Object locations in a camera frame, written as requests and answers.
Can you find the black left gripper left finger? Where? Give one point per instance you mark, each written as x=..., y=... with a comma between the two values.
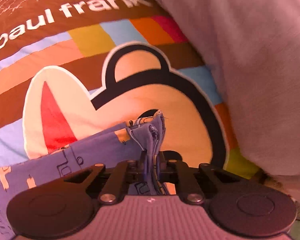
x=125, y=173

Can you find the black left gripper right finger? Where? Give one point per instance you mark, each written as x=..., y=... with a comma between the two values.
x=170, y=168

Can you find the grey quilt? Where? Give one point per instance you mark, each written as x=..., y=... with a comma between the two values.
x=253, y=50

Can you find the colourful paul frank bedsheet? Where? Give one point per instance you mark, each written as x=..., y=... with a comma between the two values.
x=72, y=68

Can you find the blue printed pajama pants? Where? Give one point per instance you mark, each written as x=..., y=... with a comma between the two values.
x=109, y=147

